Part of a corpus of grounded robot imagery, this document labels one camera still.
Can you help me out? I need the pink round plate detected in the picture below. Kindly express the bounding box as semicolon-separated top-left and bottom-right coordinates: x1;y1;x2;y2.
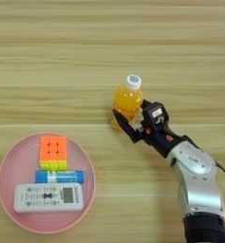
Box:
0;131;97;235

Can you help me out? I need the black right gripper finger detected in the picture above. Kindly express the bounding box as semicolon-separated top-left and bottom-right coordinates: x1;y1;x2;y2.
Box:
112;107;141;144
140;98;154;111

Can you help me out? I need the white remote control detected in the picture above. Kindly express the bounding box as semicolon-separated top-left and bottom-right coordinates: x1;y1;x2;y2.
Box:
12;182;85;214

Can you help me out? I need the blue glue stick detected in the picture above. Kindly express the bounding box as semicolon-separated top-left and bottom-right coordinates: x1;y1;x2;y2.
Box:
34;169;86;185

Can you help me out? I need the small black box white label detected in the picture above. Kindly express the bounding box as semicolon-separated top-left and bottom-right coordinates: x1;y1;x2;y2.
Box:
141;101;170;128

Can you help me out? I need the orange juice bottle white cap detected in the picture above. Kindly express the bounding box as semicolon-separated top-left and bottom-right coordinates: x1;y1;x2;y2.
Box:
109;73;144;133

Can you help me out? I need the orange yellow puzzle cube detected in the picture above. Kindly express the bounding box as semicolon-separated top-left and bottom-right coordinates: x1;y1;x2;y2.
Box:
38;135;69;172

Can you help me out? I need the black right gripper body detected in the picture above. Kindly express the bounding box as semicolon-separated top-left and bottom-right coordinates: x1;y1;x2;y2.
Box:
133;119;194;159

